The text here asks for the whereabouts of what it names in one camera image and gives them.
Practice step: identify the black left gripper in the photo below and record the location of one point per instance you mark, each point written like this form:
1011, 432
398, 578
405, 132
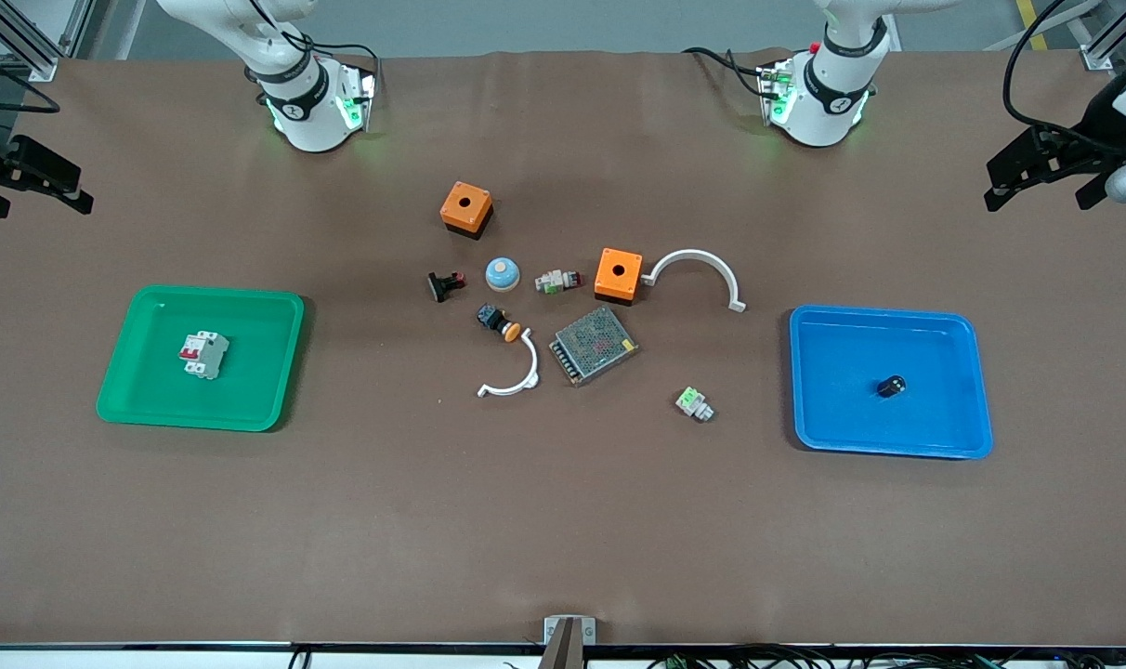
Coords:
1095, 128

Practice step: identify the white circuit breaker red switch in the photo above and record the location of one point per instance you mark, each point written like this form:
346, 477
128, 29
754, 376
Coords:
204, 355

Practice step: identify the black cylindrical capacitor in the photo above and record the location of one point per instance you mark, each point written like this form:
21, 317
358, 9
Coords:
891, 386

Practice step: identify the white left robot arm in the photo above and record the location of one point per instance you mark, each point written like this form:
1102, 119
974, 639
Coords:
828, 111

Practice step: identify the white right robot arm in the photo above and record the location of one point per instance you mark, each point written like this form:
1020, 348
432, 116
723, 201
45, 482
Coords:
307, 111

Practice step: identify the green plastic tray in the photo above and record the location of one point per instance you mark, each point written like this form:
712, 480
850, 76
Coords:
247, 372

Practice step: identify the blue plastic tray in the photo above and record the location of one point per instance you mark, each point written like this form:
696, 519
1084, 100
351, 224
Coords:
851, 409

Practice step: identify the green cap push button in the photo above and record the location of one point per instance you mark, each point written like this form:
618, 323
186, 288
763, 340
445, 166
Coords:
693, 403

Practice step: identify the orange button box with hole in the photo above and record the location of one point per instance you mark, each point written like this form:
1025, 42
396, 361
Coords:
619, 277
465, 209

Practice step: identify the blue dome push button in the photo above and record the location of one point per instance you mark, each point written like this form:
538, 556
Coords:
503, 274

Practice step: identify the metal mesh power supply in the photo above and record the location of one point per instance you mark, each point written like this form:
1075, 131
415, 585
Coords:
593, 346

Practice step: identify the black emergency button orange cap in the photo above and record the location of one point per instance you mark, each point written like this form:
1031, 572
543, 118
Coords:
495, 320

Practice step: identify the aluminium frame profile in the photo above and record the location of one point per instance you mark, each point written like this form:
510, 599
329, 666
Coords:
24, 46
1097, 51

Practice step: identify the large white curved bracket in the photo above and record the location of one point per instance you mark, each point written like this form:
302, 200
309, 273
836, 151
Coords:
696, 255

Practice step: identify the black red selector switch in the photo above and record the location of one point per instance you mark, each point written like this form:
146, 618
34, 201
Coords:
445, 285

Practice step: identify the white switch red green ends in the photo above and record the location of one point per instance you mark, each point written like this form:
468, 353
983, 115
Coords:
556, 281

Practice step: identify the small white curved bracket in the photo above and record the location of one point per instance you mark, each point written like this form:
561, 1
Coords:
530, 367

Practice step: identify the grey metal camera mount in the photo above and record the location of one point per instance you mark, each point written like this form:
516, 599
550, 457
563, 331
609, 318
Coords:
569, 636

